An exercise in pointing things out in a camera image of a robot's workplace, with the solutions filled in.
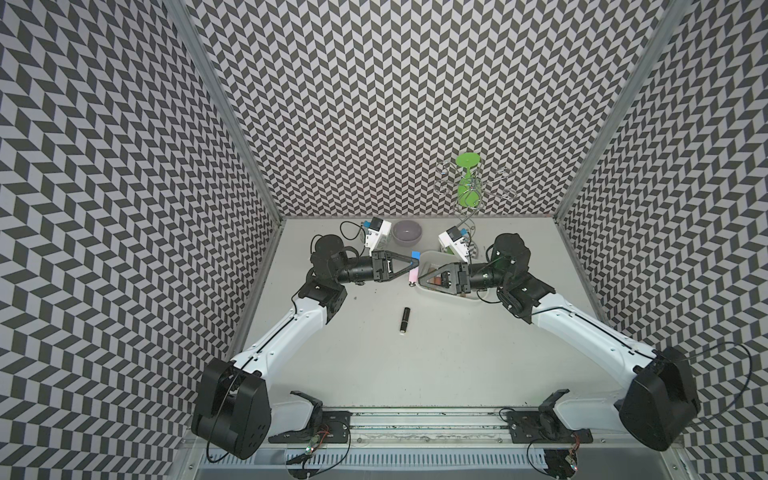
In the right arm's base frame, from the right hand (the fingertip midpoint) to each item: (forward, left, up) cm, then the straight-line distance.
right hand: (422, 290), depth 64 cm
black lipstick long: (+7, +4, -30) cm, 31 cm away
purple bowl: (+40, +2, -26) cm, 48 cm away
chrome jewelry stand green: (+35, -15, +2) cm, 38 cm away
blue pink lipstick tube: (+3, +2, +2) cm, 4 cm away
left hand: (+4, +1, +2) cm, 5 cm away
